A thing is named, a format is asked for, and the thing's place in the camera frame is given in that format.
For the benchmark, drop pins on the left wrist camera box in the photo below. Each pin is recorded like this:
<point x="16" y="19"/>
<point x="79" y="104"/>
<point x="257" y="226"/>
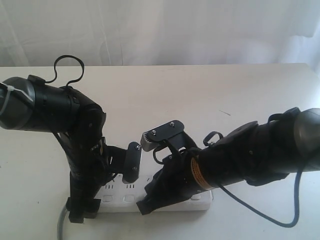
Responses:
<point x="131" y="165"/>

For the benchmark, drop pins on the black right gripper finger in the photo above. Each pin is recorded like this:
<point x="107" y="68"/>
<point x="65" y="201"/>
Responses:
<point x="152" y="202"/>

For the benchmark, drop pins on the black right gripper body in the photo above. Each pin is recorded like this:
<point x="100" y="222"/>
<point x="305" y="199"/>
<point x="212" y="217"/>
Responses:
<point x="175" y="180"/>

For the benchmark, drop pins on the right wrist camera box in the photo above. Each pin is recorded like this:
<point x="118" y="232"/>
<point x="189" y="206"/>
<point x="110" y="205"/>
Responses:
<point x="171" y="134"/>

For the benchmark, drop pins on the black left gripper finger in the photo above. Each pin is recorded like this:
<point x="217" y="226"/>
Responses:
<point x="91" y="207"/>
<point x="76" y="210"/>

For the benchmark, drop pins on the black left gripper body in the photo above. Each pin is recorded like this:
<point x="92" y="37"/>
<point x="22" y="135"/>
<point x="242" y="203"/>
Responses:
<point x="92" y="167"/>

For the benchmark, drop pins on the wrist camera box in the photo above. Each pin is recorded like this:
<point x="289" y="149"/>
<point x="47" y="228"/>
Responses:
<point x="131" y="165"/>
<point x="171" y="134"/>

